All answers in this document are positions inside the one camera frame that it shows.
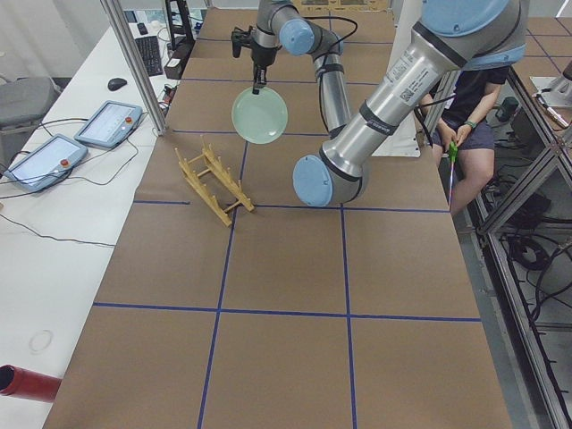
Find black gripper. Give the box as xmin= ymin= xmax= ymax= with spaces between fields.
xmin=250 ymin=42 xmax=279 ymax=95

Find pale green plate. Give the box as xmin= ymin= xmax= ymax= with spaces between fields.
xmin=231 ymin=87 xmax=289 ymax=144

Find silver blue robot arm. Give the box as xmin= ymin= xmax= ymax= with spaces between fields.
xmin=251 ymin=1 xmax=529 ymax=206

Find black keyboard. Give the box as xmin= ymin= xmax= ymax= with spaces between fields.
xmin=134 ymin=36 xmax=163 ymax=77

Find wooden dish rack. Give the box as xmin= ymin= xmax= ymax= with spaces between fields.
xmin=174 ymin=136 xmax=255 ymax=227

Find black computer mouse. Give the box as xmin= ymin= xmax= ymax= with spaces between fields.
xmin=107 ymin=78 xmax=128 ymax=92

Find far teach pendant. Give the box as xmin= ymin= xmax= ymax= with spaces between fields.
xmin=74 ymin=100 xmax=143 ymax=148

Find teach pendant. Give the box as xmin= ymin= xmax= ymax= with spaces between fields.
xmin=74 ymin=100 xmax=143 ymax=148
xmin=4 ymin=134 xmax=88 ymax=191

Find seated person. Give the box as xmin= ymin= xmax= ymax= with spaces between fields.
xmin=432 ymin=66 xmax=509 ymax=215

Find near teach pendant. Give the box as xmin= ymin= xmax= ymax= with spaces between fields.
xmin=4 ymin=134 xmax=88 ymax=191

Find brown paper table cover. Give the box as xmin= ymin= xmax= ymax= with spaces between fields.
xmin=46 ymin=9 xmax=511 ymax=428

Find red cylinder bottle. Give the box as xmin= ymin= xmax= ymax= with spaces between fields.
xmin=1 ymin=365 xmax=62 ymax=403

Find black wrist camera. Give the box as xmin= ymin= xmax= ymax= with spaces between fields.
xmin=231 ymin=26 xmax=253 ymax=58

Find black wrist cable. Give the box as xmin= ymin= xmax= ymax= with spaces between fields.
xmin=303 ymin=15 xmax=359 ymax=135

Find aluminium frame post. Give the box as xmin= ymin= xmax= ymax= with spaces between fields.
xmin=100 ymin=0 xmax=166 ymax=136

